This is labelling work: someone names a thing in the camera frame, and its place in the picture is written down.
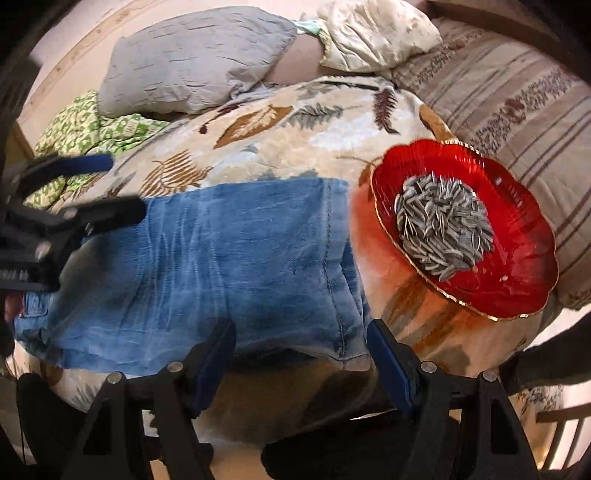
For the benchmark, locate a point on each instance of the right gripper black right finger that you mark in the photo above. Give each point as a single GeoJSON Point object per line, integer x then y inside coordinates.
{"type": "Point", "coordinates": [462, 427]}

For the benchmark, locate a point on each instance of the striped beige brown sofa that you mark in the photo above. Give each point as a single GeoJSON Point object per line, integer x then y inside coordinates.
{"type": "Point", "coordinates": [522, 108]}

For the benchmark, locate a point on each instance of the green white patterned blanket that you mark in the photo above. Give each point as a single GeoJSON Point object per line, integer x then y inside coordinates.
{"type": "Point", "coordinates": [79, 129]}

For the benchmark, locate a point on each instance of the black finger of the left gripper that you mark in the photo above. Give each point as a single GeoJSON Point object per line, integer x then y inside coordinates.
{"type": "Point", "coordinates": [75, 224]}
{"type": "Point", "coordinates": [51, 167]}

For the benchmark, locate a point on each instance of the pile of sunflower seeds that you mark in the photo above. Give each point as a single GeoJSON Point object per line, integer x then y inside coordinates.
{"type": "Point", "coordinates": [443, 225]}

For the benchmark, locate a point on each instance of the person's left hand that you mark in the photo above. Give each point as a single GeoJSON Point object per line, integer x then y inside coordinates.
{"type": "Point", "coordinates": [13, 306]}

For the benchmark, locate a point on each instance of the red glass plate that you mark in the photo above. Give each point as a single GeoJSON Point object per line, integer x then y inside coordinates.
{"type": "Point", "coordinates": [515, 279]}

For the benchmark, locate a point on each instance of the blue denim jeans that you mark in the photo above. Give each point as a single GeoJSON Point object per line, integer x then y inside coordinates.
{"type": "Point", "coordinates": [274, 257]}

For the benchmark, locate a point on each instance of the beige leaf print blanket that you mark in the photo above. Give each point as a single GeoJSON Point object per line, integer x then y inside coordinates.
{"type": "Point", "coordinates": [303, 131]}

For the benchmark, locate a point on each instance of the black pen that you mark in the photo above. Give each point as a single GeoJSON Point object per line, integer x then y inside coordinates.
{"type": "Point", "coordinates": [350, 85]}

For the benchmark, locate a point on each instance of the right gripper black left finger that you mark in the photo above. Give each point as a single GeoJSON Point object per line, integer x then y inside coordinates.
{"type": "Point", "coordinates": [112, 444]}

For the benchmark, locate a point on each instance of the grey quilted pillow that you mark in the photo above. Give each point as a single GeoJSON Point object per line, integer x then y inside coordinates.
{"type": "Point", "coordinates": [193, 62]}

